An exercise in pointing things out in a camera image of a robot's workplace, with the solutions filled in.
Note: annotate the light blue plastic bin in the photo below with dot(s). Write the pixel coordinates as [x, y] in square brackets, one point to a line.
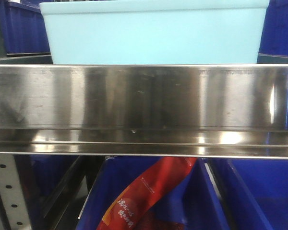
[154, 31]

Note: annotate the dark blue bin with bag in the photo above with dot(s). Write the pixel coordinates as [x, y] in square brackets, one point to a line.
[192, 205]

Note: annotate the dark blue bin lower right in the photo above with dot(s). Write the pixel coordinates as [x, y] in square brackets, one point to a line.
[254, 191]

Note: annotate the dark blue bin upper left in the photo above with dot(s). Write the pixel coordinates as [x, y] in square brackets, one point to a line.
[23, 27]

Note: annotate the dark blue bin upper right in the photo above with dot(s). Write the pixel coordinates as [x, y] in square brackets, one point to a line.
[274, 40]

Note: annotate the red snack bag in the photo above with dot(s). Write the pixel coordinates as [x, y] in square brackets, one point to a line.
[133, 203]

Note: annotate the perforated grey shelf upright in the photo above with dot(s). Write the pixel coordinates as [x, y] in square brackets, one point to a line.
[11, 194]

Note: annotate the stainless steel shelf rail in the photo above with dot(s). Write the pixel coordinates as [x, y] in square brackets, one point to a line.
[209, 111]

